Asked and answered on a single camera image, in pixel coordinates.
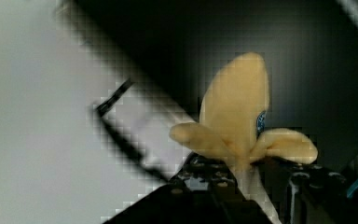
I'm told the peeled toy banana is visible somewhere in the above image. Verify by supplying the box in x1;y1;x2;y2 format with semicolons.
170;52;318;224

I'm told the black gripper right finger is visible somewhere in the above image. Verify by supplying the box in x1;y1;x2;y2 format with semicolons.
256;157;358;224

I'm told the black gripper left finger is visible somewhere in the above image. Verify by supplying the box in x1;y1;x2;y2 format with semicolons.
103;153;272;224

